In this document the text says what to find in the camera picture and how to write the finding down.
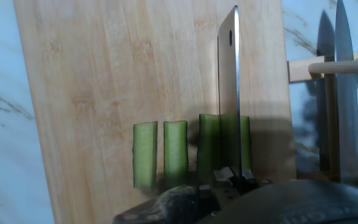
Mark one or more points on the wooden cutting board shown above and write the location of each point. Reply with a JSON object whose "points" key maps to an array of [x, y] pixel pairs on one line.
{"points": [[104, 62]]}

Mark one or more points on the wooden peg knife rack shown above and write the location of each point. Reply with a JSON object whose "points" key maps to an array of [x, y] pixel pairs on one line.
{"points": [[298, 70]]}

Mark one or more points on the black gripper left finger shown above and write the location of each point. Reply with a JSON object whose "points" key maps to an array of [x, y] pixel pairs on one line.
{"points": [[224, 177]]}

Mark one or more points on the steel kitchen knife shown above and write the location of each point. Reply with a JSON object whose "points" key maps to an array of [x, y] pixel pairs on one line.
{"points": [[347, 124]]}

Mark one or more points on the cut green cucumber segment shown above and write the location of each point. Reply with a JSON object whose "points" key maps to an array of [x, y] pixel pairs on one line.
{"points": [[208, 146], [176, 152], [246, 143]]}

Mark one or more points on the green cucumber piece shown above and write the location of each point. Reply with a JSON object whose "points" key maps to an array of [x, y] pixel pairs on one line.
{"points": [[145, 155]]}

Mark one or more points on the steel cleaver knife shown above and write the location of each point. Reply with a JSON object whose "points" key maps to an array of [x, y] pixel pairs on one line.
{"points": [[228, 77]]}

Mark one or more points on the white marble pattern mat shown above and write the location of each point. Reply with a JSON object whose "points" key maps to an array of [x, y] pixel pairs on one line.
{"points": [[2, 140]]}

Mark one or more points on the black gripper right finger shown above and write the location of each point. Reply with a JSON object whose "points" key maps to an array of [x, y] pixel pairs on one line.
{"points": [[247, 177]]}

